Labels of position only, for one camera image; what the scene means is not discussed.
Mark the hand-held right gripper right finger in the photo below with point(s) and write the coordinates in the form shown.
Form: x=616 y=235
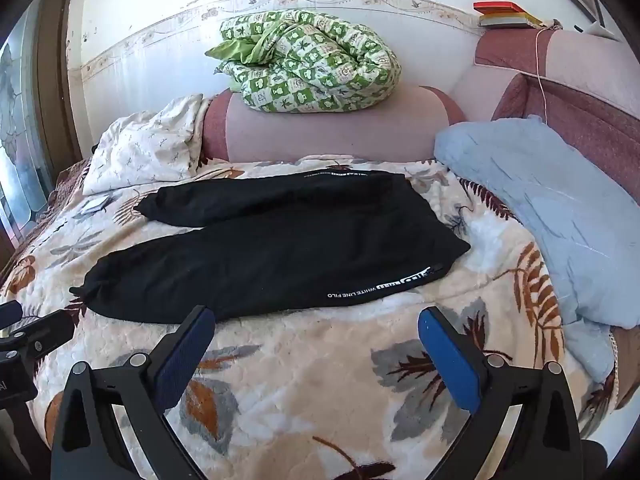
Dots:
x=447 y=355

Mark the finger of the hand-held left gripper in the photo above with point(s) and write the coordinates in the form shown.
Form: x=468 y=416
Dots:
x=10 y=316
x=42 y=332

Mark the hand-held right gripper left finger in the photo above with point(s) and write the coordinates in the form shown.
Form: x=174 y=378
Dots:
x=186 y=347

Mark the black pants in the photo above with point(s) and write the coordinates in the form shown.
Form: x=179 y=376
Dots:
x=280 y=255

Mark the leaf print fleece blanket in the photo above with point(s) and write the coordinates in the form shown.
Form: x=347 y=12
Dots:
x=325 y=365

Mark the light blue pillow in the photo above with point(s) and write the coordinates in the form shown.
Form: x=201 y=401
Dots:
x=550 y=200

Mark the patterned glass door panel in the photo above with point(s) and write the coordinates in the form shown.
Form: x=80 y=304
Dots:
x=20 y=125

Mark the white floral pillow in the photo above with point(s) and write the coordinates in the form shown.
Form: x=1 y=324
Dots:
x=145 y=147

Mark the green white patterned quilt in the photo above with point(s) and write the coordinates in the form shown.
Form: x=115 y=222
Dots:
x=310 y=60

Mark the red book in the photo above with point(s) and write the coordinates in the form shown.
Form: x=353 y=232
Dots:
x=495 y=7

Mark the brown wooden door frame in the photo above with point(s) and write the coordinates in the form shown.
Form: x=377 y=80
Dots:
x=60 y=60

